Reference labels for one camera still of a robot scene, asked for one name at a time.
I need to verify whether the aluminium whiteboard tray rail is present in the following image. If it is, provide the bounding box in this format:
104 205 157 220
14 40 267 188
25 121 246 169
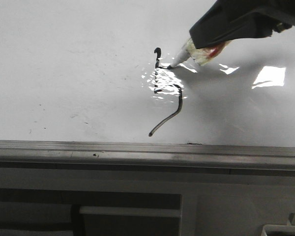
0 140 295 171

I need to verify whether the white whiteboard marker black tip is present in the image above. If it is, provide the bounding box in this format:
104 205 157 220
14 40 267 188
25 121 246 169
168 38 231 69

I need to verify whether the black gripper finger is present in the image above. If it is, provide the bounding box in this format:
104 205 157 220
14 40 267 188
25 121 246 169
189 0 295 49

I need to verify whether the white box corner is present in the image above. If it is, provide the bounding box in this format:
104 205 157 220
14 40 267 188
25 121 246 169
261 213 295 236

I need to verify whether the large white whiteboard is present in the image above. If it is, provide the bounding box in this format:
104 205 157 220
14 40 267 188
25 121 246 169
0 0 295 147

